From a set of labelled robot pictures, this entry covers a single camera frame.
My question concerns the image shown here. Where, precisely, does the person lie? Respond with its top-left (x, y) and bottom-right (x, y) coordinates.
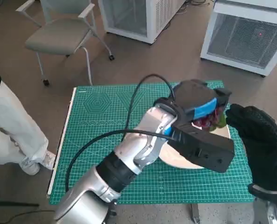
top-left (0, 62), bottom-right (57, 176)

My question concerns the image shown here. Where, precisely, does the white plate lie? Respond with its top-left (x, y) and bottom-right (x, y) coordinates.
top-left (158, 120), bottom-right (231, 170)

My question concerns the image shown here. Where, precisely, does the red toy grape bunch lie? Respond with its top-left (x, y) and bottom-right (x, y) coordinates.
top-left (193, 106), bottom-right (228, 132)

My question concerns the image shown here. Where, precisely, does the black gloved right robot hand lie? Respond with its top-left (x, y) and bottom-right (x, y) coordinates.
top-left (225, 104), bottom-right (277, 195)

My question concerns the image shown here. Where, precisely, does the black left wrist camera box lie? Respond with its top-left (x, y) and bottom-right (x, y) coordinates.
top-left (170, 116), bottom-right (235, 174)

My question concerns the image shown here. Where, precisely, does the grey chair on casters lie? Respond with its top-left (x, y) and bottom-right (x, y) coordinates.
top-left (15, 0), bottom-right (116, 87)

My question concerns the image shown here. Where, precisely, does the white mesh cabinet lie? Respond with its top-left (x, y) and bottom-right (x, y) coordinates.
top-left (98, 0), bottom-right (186, 45)
top-left (199, 0), bottom-right (277, 77)

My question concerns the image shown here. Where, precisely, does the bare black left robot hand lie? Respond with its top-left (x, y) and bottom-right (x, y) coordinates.
top-left (172, 79), bottom-right (232, 121)

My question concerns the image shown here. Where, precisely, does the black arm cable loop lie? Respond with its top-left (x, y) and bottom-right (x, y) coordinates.
top-left (127, 74), bottom-right (177, 128)

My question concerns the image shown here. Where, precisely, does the table leg with caster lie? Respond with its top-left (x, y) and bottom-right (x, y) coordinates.
top-left (190, 204), bottom-right (202, 224)
top-left (107, 202), bottom-right (118, 224)

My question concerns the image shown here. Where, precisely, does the green cutting mat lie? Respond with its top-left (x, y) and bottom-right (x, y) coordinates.
top-left (48, 80), bottom-right (255, 206)

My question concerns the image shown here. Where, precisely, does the black rod on floor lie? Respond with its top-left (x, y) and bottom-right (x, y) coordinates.
top-left (0, 200), bottom-right (40, 208)

